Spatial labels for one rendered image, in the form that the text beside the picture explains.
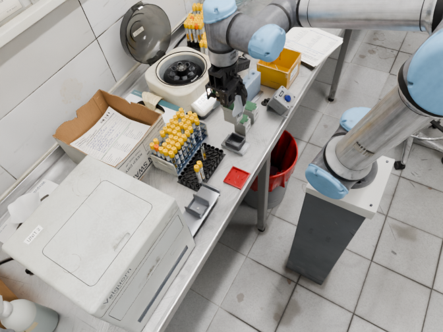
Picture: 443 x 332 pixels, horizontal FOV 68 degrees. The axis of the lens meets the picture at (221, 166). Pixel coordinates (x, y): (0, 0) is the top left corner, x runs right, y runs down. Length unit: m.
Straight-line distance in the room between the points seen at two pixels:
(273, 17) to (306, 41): 0.82
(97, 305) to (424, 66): 0.67
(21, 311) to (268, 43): 0.81
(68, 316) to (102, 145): 0.54
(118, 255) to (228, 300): 1.19
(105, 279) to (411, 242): 1.73
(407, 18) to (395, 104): 0.16
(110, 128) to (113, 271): 0.66
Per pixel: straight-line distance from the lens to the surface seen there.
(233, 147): 1.13
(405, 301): 1.99
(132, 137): 1.19
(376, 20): 0.72
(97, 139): 1.24
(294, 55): 1.39
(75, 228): 0.78
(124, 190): 0.78
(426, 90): 0.55
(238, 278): 1.86
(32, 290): 1.14
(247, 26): 0.74
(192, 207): 1.01
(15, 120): 1.20
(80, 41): 1.27
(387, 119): 0.65
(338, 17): 0.75
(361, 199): 1.05
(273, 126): 1.22
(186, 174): 1.09
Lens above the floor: 1.80
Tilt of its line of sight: 56 degrees down
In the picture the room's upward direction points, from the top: 9 degrees counter-clockwise
